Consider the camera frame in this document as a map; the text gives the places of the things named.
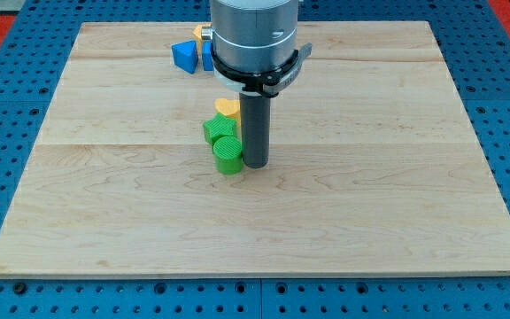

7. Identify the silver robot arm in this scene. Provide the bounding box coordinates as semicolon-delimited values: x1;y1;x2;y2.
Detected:
210;0;298;73

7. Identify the blue cube block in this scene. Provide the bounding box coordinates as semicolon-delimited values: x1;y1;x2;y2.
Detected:
201;41;213;71

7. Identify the green cylinder block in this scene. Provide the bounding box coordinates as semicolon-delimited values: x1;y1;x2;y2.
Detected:
212;136;243;175

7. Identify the green star block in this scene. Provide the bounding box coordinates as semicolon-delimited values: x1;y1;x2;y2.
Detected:
203;113;237;145

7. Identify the grey cylindrical pointer tool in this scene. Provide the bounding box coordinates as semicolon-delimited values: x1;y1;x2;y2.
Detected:
239;94;270;168

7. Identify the yellow heart block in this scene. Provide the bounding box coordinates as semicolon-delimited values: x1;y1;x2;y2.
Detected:
214;97;241;126

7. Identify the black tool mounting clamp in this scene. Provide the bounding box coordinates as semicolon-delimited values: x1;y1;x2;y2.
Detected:
211;43;313;98

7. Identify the light wooden board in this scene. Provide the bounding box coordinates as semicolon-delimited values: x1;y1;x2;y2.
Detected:
0;21;510;279

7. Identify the blue triangular prism block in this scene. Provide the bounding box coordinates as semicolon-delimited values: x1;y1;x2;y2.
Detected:
171;40;198;74

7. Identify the yellow hexagon block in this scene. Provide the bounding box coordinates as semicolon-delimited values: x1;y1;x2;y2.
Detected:
192;24;212;45

